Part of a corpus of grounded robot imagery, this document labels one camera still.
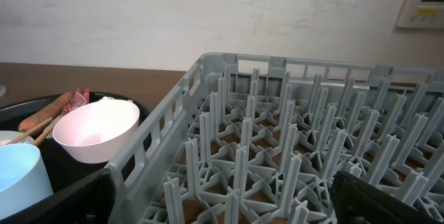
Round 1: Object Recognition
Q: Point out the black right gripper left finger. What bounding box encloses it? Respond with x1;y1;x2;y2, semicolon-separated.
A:
1;168;116;224

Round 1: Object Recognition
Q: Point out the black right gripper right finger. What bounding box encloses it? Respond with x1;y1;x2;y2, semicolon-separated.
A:
330;171;440;224

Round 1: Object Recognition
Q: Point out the light blue cup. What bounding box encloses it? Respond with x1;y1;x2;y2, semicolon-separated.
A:
1;144;53;219

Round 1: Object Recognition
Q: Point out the wooden chopstick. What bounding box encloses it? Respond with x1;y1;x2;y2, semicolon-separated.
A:
8;117;53;144
33;116;61;146

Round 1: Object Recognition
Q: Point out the orange carrot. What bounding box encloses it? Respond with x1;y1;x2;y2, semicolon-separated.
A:
18;92;74;132

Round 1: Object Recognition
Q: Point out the red snack wrapper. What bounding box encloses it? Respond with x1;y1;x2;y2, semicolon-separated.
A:
61;87;89;115

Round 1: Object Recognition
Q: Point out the grey plate with food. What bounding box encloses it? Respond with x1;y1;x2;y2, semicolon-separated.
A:
0;130;34;146

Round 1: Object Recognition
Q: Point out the grey dishwasher rack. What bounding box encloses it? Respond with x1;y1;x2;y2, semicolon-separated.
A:
107;53;443;223

